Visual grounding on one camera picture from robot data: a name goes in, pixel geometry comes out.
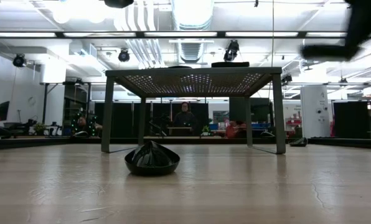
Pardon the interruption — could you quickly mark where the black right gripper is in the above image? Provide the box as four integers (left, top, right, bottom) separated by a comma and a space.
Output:
344, 0, 371, 49

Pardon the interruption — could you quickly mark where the round ridged black plate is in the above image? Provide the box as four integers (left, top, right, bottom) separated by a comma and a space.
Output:
124, 140, 181, 177

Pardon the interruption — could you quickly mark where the white pillar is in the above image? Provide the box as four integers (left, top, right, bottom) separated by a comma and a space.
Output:
299, 85, 331, 139

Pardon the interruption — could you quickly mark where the black partition screen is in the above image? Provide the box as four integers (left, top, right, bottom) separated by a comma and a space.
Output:
93, 102, 210, 138
333, 101, 371, 139

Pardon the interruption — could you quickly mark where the shelf with red bins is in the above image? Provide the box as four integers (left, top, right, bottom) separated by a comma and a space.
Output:
284, 117, 302, 138

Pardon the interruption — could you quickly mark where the black ceiling spotlight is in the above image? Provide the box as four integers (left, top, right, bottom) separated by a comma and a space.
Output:
118, 49, 131, 62
223, 40, 240, 62
12, 54, 27, 68

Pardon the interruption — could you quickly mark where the black cabinet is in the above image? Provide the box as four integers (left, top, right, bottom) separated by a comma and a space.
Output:
228, 97, 272, 138

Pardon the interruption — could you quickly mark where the person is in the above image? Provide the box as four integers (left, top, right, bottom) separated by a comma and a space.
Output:
172, 101, 197, 137
75, 113, 103, 137
225, 120, 247, 139

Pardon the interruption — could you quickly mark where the ceiling air vent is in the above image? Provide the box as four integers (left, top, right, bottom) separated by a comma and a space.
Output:
178, 42, 202, 63

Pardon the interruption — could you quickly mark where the grey perforated metal shelf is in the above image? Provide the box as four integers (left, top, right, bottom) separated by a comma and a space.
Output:
100, 67, 286, 155

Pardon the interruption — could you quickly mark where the white box fixture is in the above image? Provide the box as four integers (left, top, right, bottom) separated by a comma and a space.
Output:
39, 60, 67, 84

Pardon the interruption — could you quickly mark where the potted green plant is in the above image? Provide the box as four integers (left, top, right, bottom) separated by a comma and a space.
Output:
32, 123, 48, 136

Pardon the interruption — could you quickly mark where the black monitor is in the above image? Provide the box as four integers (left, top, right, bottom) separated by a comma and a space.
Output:
0, 101, 11, 122

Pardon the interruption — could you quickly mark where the silver ventilation duct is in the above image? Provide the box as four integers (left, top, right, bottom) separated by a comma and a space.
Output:
171, 0, 216, 31

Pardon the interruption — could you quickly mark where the black metal frame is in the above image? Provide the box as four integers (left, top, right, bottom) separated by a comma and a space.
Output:
39, 81, 93, 127

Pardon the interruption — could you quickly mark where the black table border rail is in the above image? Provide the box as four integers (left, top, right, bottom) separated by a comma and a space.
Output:
0, 136, 371, 151

